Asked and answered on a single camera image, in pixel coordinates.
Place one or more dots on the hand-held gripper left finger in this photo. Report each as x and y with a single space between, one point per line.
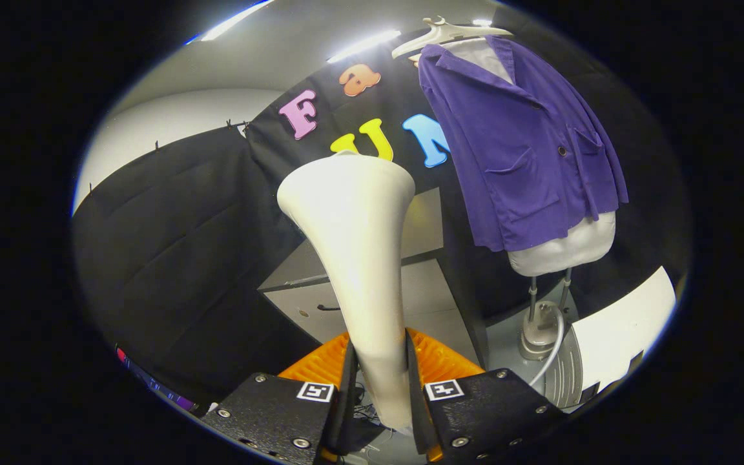
346 407

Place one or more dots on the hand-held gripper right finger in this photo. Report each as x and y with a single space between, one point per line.
416 407

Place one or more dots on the grey garment steamer base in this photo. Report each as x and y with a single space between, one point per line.
537 332

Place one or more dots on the white garment steamer head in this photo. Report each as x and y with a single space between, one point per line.
352 226

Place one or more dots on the white clothes hanger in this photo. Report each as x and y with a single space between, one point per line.
449 32

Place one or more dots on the grey cabinet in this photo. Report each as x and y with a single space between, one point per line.
423 303

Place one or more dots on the black backdrop cloth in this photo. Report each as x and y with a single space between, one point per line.
327 106
643 161
172 258

